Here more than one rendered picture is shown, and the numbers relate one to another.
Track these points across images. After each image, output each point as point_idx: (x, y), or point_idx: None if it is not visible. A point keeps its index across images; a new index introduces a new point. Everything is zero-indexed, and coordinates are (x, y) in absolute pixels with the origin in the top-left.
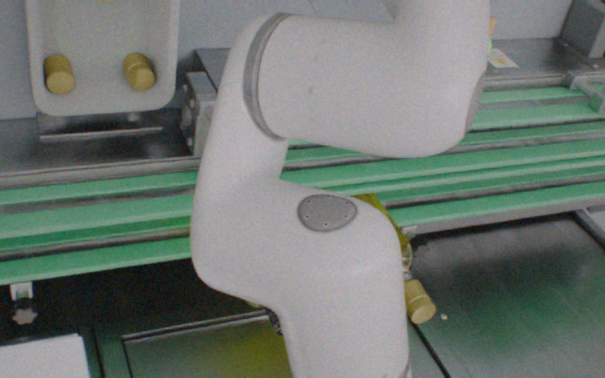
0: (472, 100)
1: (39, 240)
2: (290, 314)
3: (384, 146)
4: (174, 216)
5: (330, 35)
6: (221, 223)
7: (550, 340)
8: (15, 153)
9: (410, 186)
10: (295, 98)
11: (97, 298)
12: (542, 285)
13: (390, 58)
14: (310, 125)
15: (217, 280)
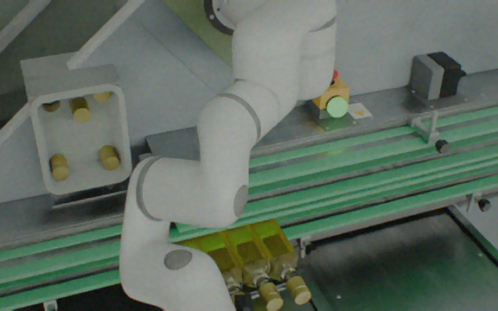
0: (234, 201)
1: (58, 272)
2: (167, 309)
3: (201, 225)
4: None
5: (171, 173)
6: (131, 268)
7: (415, 306)
8: (38, 219)
9: (298, 211)
10: (159, 204)
11: (100, 306)
12: (415, 266)
13: (194, 186)
14: (169, 216)
15: (134, 295)
